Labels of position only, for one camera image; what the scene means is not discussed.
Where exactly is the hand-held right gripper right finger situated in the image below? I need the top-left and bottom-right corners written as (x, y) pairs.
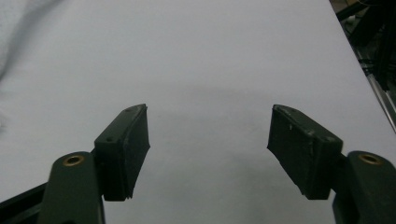
top-left (266, 104), bottom-right (396, 224)

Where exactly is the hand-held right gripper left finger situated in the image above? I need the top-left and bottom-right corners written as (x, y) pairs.
top-left (36, 104), bottom-right (151, 224)

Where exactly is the metal stand rail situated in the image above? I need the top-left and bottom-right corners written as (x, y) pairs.
top-left (354, 50), bottom-right (396, 133)

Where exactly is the dark equipment frame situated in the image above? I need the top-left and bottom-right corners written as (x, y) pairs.
top-left (330, 0), bottom-right (396, 91)

